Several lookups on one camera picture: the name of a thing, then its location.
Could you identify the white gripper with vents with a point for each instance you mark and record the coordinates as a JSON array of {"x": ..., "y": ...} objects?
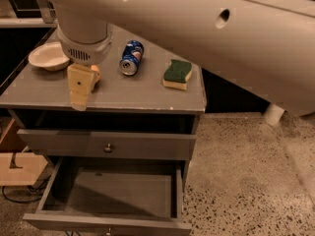
[{"x": 86, "y": 52}]

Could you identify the orange fruit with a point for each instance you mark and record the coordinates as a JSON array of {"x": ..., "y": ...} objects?
[{"x": 96, "y": 71}]

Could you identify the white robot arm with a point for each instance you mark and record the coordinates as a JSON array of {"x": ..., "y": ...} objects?
[{"x": 264, "y": 46}]

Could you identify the grey top drawer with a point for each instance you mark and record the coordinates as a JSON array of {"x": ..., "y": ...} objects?
[{"x": 109, "y": 144}]

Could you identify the grey drawer cabinet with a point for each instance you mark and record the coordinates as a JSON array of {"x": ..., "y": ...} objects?
[{"x": 40, "y": 100}]

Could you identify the grey open middle drawer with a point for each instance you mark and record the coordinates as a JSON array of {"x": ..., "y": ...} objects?
[{"x": 113, "y": 197}]

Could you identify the white bowl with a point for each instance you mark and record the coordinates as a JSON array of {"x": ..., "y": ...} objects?
[{"x": 49, "y": 56}]

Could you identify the blue soda can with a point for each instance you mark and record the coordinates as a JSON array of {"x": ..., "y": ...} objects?
[{"x": 131, "y": 57}]

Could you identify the green yellow sponge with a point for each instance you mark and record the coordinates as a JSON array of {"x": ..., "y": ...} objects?
[{"x": 177, "y": 75}]

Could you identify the metal glass railing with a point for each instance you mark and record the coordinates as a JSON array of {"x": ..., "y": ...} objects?
[{"x": 17, "y": 14}]

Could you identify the light wooden box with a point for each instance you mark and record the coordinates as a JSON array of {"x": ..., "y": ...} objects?
[{"x": 18, "y": 166}]

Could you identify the black low cabinet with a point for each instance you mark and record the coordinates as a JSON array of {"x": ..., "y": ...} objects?
[{"x": 223, "y": 96}]

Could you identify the white diagonal pole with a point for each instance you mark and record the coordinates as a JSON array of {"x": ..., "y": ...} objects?
[{"x": 273, "y": 114}]

